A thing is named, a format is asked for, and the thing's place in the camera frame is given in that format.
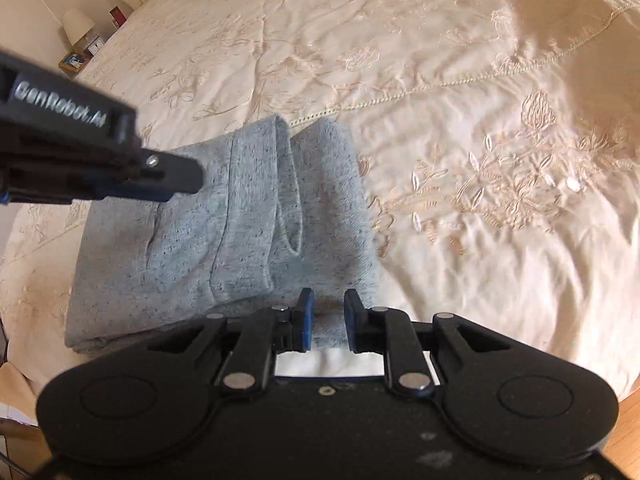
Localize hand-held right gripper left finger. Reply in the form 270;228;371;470
145;287;315;395

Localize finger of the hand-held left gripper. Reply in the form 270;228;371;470
97;148;205;204

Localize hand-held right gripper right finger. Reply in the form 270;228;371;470
343;288;507;397

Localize grey speckled pants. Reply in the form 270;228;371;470
64;114;386;357

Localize white bed sheet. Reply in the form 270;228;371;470
272;347;436;380

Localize white table lamp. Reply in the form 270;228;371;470
61;8;97;48

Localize cream embroidered bedspread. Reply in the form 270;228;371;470
0;0;640;401

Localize wooden photo frame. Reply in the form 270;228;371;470
58;51;92;75

